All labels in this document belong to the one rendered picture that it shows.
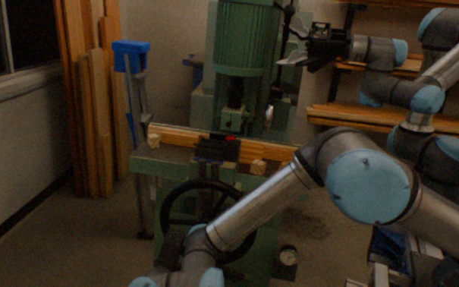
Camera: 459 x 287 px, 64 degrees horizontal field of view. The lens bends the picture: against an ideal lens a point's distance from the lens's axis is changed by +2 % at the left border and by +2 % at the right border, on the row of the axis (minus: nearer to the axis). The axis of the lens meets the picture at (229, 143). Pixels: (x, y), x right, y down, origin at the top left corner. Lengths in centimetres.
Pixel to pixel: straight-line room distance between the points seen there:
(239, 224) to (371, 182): 32
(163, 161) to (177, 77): 257
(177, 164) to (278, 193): 52
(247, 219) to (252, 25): 61
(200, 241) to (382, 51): 70
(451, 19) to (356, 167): 88
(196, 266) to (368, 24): 317
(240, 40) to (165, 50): 262
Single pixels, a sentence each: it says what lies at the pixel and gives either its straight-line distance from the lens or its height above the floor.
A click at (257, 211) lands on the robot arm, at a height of 101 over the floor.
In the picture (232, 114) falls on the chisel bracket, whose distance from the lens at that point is 123.
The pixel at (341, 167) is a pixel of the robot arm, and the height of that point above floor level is 119.
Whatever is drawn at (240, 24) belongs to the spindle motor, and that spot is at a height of 135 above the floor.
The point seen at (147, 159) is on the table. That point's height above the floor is 90.
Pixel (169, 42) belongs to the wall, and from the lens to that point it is 371.
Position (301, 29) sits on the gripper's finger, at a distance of 115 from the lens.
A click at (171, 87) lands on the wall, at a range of 378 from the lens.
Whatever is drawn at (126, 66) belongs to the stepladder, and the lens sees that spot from 198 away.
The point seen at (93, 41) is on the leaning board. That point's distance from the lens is 284.
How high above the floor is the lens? 141
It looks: 21 degrees down
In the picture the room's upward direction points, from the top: 6 degrees clockwise
